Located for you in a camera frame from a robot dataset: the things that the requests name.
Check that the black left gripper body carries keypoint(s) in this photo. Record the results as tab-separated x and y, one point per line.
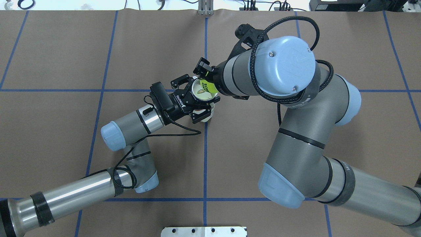
178	104

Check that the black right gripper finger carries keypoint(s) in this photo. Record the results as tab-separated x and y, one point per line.
202	69

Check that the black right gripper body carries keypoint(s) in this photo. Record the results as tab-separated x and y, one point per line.
201	66

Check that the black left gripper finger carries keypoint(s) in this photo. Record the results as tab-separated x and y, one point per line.
201	109
185	79

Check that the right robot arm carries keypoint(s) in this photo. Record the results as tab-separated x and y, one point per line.
285	69

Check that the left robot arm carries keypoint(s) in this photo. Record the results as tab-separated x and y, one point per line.
39	127

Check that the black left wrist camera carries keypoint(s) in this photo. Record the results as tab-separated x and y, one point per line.
161	99

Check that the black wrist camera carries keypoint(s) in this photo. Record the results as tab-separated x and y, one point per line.
247	35
161	99

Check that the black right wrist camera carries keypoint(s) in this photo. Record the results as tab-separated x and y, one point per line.
247	35

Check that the aluminium frame post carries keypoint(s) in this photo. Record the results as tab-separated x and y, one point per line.
205	7

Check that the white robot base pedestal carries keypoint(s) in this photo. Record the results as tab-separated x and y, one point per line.
205	231

